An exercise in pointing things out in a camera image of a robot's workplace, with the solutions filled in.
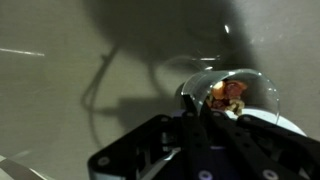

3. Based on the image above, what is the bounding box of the clear glass cup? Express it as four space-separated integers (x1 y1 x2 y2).
180 68 281 126

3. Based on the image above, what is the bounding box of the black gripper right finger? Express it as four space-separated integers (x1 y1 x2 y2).
199 101 320 180

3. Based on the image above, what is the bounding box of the nut and dried fruit mix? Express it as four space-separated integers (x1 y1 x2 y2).
205 79 249 117

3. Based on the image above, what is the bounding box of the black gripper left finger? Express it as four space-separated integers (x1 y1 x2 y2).
87 94 214 180

